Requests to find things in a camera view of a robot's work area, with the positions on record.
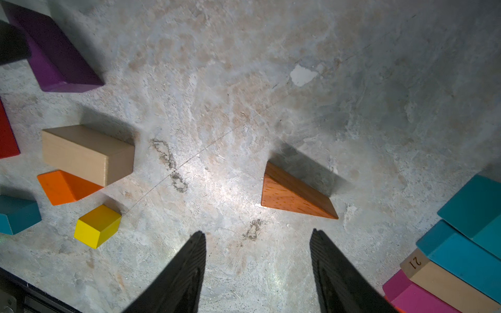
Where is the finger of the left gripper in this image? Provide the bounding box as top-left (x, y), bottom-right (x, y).
top-left (0, 21), bottom-right (31, 65)

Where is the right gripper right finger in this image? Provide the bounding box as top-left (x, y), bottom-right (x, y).
top-left (309, 229), bottom-right (396, 312)

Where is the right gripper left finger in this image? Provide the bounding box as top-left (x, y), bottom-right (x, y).
top-left (125, 231), bottom-right (206, 312)

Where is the purple triangle block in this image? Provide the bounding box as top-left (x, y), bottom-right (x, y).
top-left (1, 1), bottom-right (104, 93)

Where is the magenta long block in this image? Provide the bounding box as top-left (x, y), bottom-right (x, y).
top-left (382, 270), bottom-right (459, 313)

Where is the red rectangular block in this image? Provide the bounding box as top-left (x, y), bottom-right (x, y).
top-left (0, 102), bottom-right (20, 159)

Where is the teal long block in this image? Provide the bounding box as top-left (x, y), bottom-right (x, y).
top-left (416, 220), bottom-right (500, 303)

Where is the orange triangle block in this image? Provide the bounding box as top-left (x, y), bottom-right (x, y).
top-left (261, 162), bottom-right (339, 220)

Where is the natural wood long block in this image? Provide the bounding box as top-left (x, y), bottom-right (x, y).
top-left (400, 249), bottom-right (500, 312)

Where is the teal triangle block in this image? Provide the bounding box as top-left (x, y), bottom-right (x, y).
top-left (438, 175), bottom-right (500, 258)

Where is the orange rectangular block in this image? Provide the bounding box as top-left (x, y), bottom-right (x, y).
top-left (384, 296), bottom-right (406, 313)

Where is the yellow cube block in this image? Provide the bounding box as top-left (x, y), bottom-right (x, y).
top-left (74, 205), bottom-right (121, 249)

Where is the orange cube block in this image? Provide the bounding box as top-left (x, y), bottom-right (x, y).
top-left (37, 170), bottom-right (103, 206)

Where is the teal small block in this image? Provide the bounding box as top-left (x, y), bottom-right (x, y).
top-left (1, 195), bottom-right (42, 236)

